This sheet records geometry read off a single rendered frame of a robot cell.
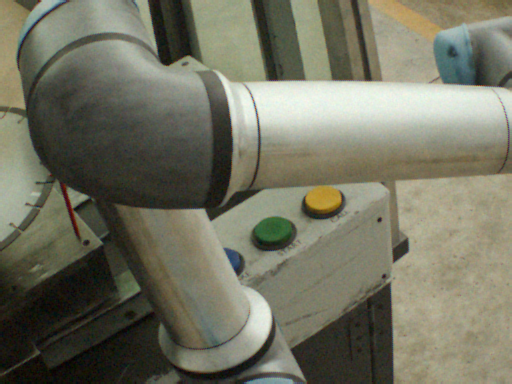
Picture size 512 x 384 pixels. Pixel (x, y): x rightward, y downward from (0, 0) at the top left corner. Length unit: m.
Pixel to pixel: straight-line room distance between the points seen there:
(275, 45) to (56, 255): 0.38
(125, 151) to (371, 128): 0.18
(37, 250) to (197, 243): 0.50
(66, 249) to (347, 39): 0.45
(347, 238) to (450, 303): 1.11
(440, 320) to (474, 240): 0.25
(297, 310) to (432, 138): 0.57
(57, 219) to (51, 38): 0.69
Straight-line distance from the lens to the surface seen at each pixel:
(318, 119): 0.84
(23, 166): 1.48
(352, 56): 1.33
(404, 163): 0.87
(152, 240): 1.01
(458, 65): 1.03
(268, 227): 1.36
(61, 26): 0.88
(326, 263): 1.39
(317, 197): 1.39
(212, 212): 1.58
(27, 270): 1.48
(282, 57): 1.42
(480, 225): 2.65
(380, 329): 1.67
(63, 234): 1.51
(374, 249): 1.44
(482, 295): 2.49
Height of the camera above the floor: 1.83
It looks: 41 degrees down
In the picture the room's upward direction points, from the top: 11 degrees counter-clockwise
